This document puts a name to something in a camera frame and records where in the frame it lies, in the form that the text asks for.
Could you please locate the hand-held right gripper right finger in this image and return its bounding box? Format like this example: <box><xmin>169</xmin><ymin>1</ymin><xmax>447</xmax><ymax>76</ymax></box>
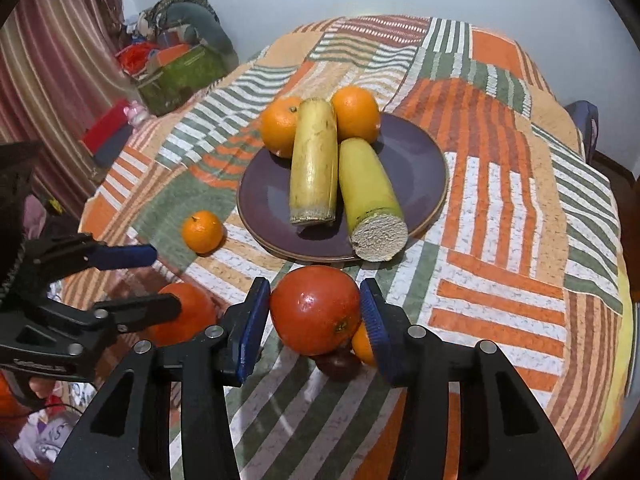
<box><xmin>359</xmin><ymin>277</ymin><xmax>581</xmax><ymax>480</ymax></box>

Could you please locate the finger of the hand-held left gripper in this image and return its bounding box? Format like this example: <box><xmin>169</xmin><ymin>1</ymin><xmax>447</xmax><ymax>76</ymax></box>
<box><xmin>22</xmin><ymin>232</ymin><xmax>158</xmax><ymax>291</ymax></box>
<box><xmin>92</xmin><ymin>293</ymin><xmax>182</xmax><ymax>335</ymax></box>

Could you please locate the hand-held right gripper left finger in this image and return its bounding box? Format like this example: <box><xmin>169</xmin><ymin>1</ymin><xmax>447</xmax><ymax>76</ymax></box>
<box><xmin>50</xmin><ymin>276</ymin><xmax>272</xmax><ymax>480</ymax></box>

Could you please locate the small tangerine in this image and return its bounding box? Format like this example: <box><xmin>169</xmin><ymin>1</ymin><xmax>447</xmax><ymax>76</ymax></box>
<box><xmin>181</xmin><ymin>210</ymin><xmax>225</xmax><ymax>255</ymax></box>
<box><xmin>350</xmin><ymin>321</ymin><xmax>379</xmax><ymax>367</ymax></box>

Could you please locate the red tomato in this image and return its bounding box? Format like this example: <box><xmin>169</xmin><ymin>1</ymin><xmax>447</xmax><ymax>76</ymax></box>
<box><xmin>269</xmin><ymin>265</ymin><xmax>362</xmax><ymax>357</ymax></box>
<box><xmin>144</xmin><ymin>282</ymin><xmax>219</xmax><ymax>347</ymax></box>

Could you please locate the purple plate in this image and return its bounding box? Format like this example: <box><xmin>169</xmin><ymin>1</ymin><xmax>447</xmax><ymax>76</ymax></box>
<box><xmin>236</xmin><ymin>111</ymin><xmax>449</xmax><ymax>264</ymax></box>

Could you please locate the large orange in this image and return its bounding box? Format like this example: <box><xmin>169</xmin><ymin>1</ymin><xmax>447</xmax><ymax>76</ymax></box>
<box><xmin>259</xmin><ymin>96</ymin><xmax>303</xmax><ymax>159</ymax></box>
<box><xmin>331</xmin><ymin>86</ymin><xmax>382</xmax><ymax>145</ymax></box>

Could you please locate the person's left hand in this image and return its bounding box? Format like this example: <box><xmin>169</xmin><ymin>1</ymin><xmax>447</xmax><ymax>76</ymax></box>
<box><xmin>29</xmin><ymin>378</ymin><xmax>56</xmax><ymax>401</ymax></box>

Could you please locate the printed white cloth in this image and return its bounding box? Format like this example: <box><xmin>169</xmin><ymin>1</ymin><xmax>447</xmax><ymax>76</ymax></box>
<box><xmin>14</xmin><ymin>409</ymin><xmax>83</xmax><ymax>467</ymax></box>

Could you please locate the red flat case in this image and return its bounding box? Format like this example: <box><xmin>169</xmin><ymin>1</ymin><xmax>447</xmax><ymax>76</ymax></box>
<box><xmin>81</xmin><ymin>99</ymin><xmax>137</xmax><ymax>169</ymax></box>

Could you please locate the pink cloth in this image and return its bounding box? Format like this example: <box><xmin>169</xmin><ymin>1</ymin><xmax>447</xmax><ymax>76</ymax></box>
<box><xmin>124</xmin><ymin>100</ymin><xmax>152</xmax><ymax>127</ymax></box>

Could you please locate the striped patchwork blanket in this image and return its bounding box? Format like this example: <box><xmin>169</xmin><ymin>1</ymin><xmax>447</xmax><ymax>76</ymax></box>
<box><xmin>61</xmin><ymin>14</ymin><xmax>635</xmax><ymax>480</ymax></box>

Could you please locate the green storage box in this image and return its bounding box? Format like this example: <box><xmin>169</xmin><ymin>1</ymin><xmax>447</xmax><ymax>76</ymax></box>
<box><xmin>131</xmin><ymin>44</ymin><xmax>227</xmax><ymax>117</ymax></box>

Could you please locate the red bag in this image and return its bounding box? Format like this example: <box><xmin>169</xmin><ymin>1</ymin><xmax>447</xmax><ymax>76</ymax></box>
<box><xmin>115</xmin><ymin>43</ymin><xmax>162</xmax><ymax>74</ymax></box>

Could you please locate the striped curtain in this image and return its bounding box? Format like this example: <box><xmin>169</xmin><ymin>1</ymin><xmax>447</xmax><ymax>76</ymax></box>
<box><xmin>0</xmin><ymin>0</ymin><xmax>127</xmax><ymax>216</ymax></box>

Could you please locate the yellow bed sheet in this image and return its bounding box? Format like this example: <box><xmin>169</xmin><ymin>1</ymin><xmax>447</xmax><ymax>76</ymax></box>
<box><xmin>575</xmin><ymin>260</ymin><xmax>635</xmax><ymax>477</ymax></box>

